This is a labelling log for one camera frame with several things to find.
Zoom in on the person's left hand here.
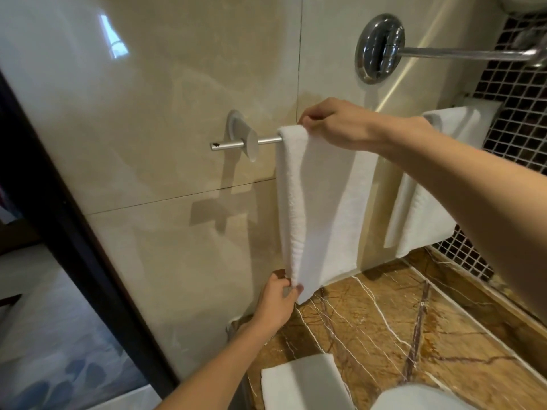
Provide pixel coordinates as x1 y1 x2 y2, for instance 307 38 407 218
251 271 305 334

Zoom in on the person's right hand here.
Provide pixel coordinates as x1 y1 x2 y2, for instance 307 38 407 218
298 97 396 152

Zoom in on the white hand towel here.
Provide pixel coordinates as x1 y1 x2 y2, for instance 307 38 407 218
275 124 379 306
383 105 503 259

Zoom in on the person's left forearm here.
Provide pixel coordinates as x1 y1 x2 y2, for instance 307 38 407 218
157 322 274 410

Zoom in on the person's right forearm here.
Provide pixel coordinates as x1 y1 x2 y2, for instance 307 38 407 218
385 116 547 298

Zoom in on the silver towel bar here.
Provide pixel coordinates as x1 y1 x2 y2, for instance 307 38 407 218
209 108 283 163

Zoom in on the white folded towel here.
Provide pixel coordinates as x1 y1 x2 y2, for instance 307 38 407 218
260 353 354 410

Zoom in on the white cloth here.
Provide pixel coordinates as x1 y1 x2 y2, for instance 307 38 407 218
371 383 472 410

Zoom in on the blue patterned bedding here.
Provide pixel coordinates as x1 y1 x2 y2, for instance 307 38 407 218
0 245 151 410

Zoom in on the dark door frame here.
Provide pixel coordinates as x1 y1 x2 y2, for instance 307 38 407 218
0 71 181 399

